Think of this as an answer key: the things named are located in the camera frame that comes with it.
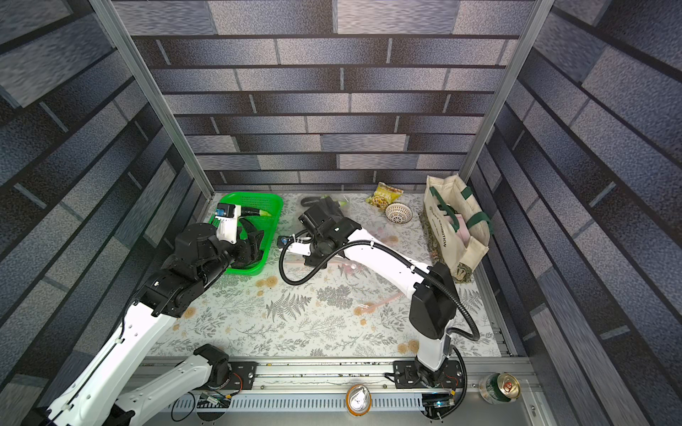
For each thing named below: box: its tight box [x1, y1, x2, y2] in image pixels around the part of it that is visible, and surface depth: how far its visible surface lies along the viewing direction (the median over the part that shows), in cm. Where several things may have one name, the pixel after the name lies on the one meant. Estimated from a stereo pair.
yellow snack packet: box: [365, 181, 405, 211], surface depth 116 cm
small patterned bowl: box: [384, 202, 413, 224], surface depth 112 cm
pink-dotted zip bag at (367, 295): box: [327, 258, 411, 316], surface depth 92 cm
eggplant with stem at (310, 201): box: [300, 197, 322, 208], surface depth 116 cm
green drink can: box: [478, 371, 522, 404], surface depth 65 cm
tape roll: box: [345, 383, 373, 417], surface depth 63 cm
